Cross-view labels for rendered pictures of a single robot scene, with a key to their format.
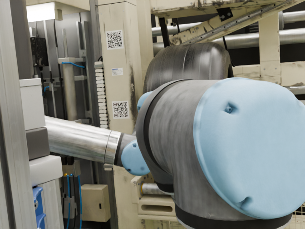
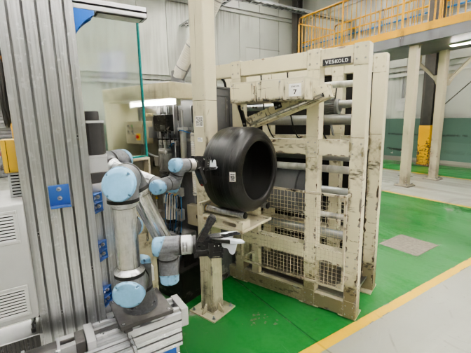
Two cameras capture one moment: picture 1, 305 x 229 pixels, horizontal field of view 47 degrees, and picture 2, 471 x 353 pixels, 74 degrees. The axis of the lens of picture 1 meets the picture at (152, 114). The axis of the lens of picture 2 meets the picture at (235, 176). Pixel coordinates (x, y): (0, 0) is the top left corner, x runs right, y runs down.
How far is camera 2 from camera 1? 104 cm
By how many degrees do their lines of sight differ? 19
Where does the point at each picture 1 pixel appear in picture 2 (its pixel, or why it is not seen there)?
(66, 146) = not seen: hidden behind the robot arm
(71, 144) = not seen: hidden behind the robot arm
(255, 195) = (109, 195)
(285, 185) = (118, 194)
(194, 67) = (226, 143)
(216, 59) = (240, 139)
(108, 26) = (196, 113)
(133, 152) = (152, 184)
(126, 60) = (204, 133)
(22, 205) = (87, 195)
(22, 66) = (99, 150)
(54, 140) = not seen: hidden behind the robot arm
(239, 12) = (286, 104)
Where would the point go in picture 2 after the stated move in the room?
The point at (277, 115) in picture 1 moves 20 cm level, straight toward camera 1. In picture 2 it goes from (118, 177) to (57, 188)
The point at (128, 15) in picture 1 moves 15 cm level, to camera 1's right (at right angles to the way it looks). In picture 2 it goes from (206, 108) to (226, 107)
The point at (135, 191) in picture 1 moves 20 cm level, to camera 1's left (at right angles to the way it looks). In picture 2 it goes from (200, 208) to (175, 206)
